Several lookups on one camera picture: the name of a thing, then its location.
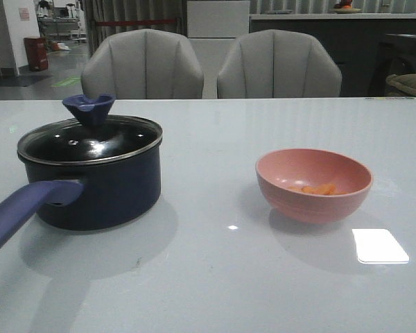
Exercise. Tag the pink bowl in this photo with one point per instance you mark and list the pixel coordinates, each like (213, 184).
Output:
(278, 170)

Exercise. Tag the glass lid with blue knob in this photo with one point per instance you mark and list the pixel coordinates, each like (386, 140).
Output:
(91, 136)

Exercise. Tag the orange ham pieces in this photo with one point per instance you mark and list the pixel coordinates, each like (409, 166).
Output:
(327, 189)

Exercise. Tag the dark blue saucepan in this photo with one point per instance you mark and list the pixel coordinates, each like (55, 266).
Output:
(84, 198)

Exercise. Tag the right grey upholstered chair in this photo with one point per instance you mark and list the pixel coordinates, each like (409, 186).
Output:
(278, 64)

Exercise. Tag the grey upholstered chair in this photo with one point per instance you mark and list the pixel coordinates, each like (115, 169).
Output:
(144, 64)
(278, 64)

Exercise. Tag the left grey upholstered chair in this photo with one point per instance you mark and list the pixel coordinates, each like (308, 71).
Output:
(144, 64)

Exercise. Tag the white cabinet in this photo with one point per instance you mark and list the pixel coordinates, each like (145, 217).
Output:
(212, 26)

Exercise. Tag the red barrier belt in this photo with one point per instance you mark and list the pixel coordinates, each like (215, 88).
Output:
(148, 22)

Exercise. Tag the dark counter with white top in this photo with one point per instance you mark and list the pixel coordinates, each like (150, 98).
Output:
(352, 40)

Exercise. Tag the red bin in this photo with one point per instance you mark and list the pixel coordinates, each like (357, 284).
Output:
(36, 53)

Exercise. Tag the fruit plate on counter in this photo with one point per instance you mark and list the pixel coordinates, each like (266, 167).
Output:
(345, 7)

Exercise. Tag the beige cushion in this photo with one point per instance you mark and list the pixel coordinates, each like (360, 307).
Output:
(401, 85)

